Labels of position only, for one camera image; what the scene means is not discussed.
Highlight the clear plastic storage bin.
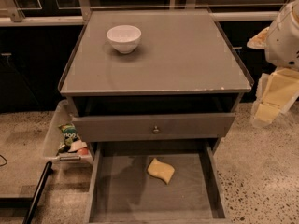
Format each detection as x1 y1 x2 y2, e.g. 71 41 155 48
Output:
43 100 93 165

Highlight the white ceramic bowl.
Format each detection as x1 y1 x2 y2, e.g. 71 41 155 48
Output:
107 25 142 54

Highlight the black bar on floor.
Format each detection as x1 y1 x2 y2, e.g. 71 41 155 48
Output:
22 161 53 224

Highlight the round metal drawer knob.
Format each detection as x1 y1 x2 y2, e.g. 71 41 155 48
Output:
152 126 160 134

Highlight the white railing frame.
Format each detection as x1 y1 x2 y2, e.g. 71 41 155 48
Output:
0 0 294 26

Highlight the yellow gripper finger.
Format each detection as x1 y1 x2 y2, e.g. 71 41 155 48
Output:
250 68 299 128
247 27 269 49

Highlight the white and red snack packet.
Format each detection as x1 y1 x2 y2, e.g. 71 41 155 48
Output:
58 140 89 155

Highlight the grey open middle drawer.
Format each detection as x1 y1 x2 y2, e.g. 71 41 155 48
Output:
84 140 232 224

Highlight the green chip bag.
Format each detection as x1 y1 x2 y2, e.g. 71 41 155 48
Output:
59 123 79 146

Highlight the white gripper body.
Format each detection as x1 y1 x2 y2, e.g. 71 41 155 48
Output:
265 2 299 69

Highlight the grey top drawer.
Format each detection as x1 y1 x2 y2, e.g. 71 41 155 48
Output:
72 113 235 142

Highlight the grey wooden drawer cabinet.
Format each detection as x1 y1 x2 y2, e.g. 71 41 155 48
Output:
57 8 255 224

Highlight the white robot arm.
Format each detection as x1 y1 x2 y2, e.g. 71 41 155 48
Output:
247 0 299 127

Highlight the yellow sponge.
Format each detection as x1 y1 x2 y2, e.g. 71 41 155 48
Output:
147 158 175 185

